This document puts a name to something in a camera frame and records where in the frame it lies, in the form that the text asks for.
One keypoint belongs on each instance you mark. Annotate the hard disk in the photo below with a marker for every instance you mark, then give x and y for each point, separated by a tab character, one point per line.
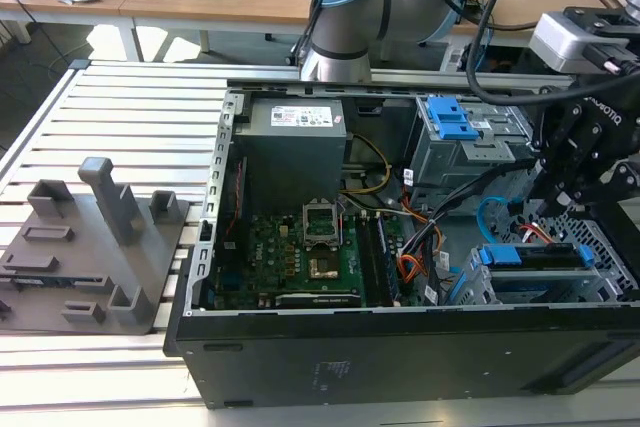
500	255

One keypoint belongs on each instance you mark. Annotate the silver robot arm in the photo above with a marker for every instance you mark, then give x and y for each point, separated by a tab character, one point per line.
345	12

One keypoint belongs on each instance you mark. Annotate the metal disk bay cage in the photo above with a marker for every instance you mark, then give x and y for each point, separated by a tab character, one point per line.
540	279

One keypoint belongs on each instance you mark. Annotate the black RAM slot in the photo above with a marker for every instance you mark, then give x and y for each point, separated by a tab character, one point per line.
382	257
371	257

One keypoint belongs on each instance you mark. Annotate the metal optical drive cage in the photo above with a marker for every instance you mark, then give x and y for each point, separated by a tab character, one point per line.
450	162

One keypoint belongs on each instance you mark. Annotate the CPU socket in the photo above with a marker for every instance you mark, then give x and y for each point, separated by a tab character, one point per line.
320	227

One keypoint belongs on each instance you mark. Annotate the square bare chipset die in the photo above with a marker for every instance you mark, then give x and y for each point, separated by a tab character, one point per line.
322	268

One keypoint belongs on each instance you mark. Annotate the grey power supply unit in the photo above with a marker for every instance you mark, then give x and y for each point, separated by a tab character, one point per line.
290	157

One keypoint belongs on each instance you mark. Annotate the black graphics card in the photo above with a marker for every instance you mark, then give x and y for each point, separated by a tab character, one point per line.
320	300

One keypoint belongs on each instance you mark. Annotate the black open PC case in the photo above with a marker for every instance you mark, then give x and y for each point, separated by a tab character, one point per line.
350	367

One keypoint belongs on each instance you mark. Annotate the green motherboard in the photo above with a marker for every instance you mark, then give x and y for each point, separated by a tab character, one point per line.
280	277

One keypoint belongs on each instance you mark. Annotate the grey parts rack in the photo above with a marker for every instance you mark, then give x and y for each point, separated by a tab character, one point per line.
90	257

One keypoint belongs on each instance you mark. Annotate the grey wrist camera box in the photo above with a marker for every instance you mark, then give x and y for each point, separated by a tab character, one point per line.
560	42

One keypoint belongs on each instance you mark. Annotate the blue plastic drive bracket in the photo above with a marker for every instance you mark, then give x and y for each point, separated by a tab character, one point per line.
450	122

